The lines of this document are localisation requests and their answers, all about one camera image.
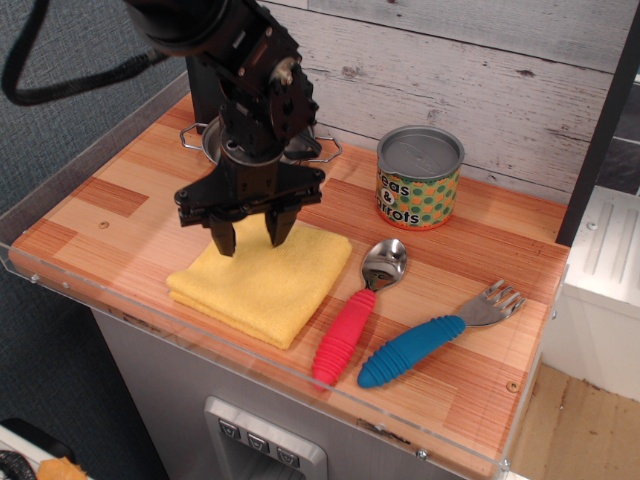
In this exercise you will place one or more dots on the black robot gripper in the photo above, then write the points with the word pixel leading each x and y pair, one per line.
pixel 233 191

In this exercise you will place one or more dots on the yellow cloth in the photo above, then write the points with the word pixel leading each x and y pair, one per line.
pixel 266 292

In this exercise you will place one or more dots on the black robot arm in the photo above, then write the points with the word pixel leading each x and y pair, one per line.
pixel 267 101

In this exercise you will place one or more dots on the peas and carrots can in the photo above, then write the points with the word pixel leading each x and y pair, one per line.
pixel 417 177

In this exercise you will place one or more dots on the grey toy fridge cabinet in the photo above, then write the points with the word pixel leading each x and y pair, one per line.
pixel 169 386

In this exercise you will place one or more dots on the silver dispenser button panel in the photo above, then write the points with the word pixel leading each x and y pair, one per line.
pixel 249 447

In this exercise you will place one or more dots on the orange object at corner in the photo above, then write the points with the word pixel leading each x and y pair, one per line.
pixel 60 469

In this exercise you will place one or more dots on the white toy sink unit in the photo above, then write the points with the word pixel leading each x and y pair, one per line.
pixel 593 333

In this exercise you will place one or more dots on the red handled spoon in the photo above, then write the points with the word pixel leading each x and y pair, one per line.
pixel 383 266

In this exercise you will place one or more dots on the black vertical post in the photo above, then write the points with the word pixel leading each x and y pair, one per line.
pixel 205 90

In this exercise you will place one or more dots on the clear acrylic guard rail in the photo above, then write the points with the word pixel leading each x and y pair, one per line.
pixel 104 232

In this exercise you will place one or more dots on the blue handled fork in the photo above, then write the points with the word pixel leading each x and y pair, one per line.
pixel 396 357

